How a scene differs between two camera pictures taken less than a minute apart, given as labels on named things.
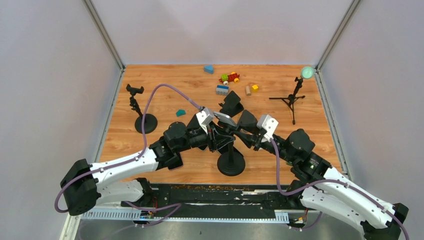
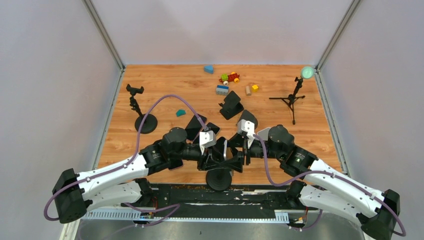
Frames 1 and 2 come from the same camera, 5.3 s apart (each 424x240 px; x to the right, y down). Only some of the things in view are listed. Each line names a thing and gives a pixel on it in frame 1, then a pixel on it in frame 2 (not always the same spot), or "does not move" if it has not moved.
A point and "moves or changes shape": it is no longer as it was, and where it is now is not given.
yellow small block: [254, 88] does not move
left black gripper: [216, 140] to [212, 161]
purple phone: [174, 162] does not move
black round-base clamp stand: [150, 122] does not move
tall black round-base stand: [232, 163] moves or changes shape
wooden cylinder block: [248, 90] does not move
